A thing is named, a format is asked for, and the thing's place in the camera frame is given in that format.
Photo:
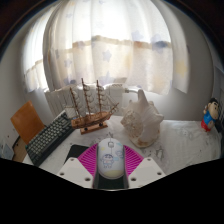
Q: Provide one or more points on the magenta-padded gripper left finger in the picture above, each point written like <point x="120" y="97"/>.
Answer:
<point x="75" y="170"/>

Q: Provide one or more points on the large white conch shell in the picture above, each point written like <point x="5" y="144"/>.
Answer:
<point x="141" y="123"/>

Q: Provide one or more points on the white radiator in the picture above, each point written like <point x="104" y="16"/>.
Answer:
<point x="58" y="98"/>

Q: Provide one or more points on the wooden model sailing ship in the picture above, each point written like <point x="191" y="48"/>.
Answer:
<point x="91" y="120"/>

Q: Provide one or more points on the white printed tablecloth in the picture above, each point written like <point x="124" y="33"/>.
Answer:
<point x="183" y="143"/>

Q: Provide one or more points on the white star-print curtain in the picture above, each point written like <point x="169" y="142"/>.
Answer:
<point x="110" y="43"/>

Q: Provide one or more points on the orange wooden chair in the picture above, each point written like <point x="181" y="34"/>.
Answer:
<point x="26" y="121"/>

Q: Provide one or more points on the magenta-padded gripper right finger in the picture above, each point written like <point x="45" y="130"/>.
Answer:
<point x="146" y="170"/>

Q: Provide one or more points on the black keyboard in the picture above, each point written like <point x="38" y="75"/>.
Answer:
<point x="46" y="140"/>

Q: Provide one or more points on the cartoon boy figurine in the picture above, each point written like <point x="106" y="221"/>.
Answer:
<point x="210" y="116"/>

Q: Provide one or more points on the black mouse pad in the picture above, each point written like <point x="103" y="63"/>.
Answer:
<point x="75" y="151"/>

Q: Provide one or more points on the white cartoon-print computer mouse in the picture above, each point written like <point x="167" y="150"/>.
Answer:
<point x="110" y="160"/>

